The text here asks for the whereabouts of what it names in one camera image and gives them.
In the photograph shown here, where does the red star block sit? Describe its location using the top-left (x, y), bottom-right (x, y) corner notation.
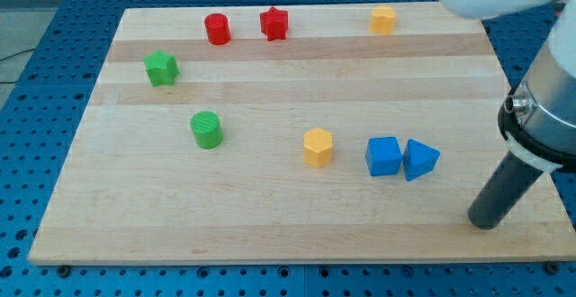
top-left (259, 6), bottom-right (289, 41)

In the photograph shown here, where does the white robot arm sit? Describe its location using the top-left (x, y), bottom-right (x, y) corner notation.
top-left (439, 0), bottom-right (575, 173)

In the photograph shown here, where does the red cylinder block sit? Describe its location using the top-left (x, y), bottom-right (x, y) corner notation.
top-left (204, 13), bottom-right (231, 45)

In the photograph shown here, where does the blue triangle block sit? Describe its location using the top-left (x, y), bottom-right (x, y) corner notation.
top-left (402, 139), bottom-right (441, 181)

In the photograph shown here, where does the yellow heart block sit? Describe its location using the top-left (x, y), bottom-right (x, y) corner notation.
top-left (368, 4), bottom-right (397, 35)

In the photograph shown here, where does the blue cube block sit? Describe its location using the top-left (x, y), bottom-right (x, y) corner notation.
top-left (365, 137), bottom-right (402, 176)

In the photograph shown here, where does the green star block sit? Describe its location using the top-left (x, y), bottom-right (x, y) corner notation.
top-left (143, 49), bottom-right (179, 86)

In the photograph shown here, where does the green cylinder block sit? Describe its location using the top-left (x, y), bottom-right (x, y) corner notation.
top-left (190, 111), bottom-right (223, 149)

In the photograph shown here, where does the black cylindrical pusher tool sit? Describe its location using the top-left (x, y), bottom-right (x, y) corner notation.
top-left (467, 152), bottom-right (543, 230)

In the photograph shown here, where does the black cable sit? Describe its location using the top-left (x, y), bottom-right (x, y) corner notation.
top-left (0, 47), bottom-right (36, 86)

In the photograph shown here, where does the yellow hexagon block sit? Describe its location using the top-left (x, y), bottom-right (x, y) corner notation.
top-left (303, 128), bottom-right (333, 167)

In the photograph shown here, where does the wooden board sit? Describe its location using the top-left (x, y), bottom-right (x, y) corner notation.
top-left (29, 2), bottom-right (575, 266)

